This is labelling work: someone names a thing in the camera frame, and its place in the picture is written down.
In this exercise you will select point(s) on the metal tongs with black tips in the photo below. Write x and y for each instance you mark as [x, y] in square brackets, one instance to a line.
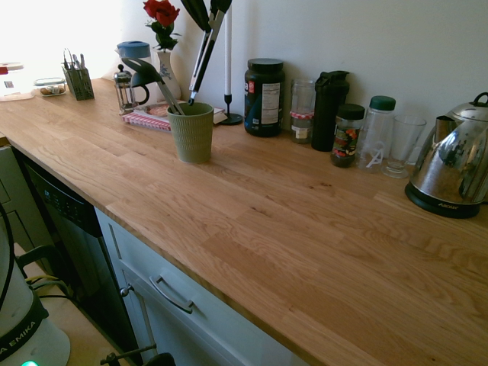
[206, 53]

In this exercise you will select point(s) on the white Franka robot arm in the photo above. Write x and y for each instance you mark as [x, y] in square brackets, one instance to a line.
[26, 328]

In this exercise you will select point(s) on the black candle holder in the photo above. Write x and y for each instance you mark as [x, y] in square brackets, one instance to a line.
[230, 116]

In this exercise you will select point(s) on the green ribbed ceramic cup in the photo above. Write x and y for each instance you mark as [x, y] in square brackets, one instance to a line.
[190, 133]

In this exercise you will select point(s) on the black protein powder tub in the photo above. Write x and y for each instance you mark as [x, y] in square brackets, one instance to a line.
[264, 99]

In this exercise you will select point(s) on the glass jar with checked lid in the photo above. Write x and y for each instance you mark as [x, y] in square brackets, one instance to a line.
[302, 110]

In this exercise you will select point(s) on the black shaker bottle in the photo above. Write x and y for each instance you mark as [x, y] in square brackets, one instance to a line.
[328, 114]

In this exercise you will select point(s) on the spice jar with black lid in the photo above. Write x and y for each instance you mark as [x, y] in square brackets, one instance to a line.
[346, 137]

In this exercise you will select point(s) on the food processor cookbook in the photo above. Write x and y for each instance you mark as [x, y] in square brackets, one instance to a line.
[156, 110]

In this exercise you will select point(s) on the red checked book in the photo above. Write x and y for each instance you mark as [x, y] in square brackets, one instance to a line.
[146, 122]

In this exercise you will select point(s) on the tall white candle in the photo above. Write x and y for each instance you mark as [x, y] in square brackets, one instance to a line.
[228, 57]

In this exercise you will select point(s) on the white vase with blue flowers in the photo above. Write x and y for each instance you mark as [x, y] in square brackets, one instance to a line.
[167, 72]

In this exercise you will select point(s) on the clear bottle with green lid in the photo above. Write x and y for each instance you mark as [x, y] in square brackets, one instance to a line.
[375, 133]

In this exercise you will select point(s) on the black slotted spoon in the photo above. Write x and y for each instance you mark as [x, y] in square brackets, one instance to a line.
[152, 74]

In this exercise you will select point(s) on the glass French press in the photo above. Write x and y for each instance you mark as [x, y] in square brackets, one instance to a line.
[126, 91]

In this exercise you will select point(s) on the round metal cabinet knob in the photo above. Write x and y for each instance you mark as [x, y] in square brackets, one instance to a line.
[126, 290]

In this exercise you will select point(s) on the clear drinking glass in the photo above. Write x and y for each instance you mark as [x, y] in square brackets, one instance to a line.
[404, 145]

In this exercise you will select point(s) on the blue lidded pitcher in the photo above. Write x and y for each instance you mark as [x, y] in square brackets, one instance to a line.
[133, 51]

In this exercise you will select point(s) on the black dishwasher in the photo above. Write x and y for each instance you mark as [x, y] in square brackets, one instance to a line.
[72, 236]

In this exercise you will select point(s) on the red roses bouquet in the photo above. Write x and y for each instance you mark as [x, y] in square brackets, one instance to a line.
[162, 17]

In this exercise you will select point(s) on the grey cutlery caddy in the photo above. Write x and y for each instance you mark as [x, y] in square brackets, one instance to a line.
[79, 84]

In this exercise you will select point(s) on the metal cutlery piece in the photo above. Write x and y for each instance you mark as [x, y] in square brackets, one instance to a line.
[67, 60]
[79, 62]

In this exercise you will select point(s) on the stainless steel electric kettle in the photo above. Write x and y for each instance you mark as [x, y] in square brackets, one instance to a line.
[450, 164]

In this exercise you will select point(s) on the glass food container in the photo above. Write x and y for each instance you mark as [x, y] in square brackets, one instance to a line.
[49, 87]

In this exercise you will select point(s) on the white container with red clip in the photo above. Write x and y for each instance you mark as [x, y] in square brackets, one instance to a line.
[13, 82]

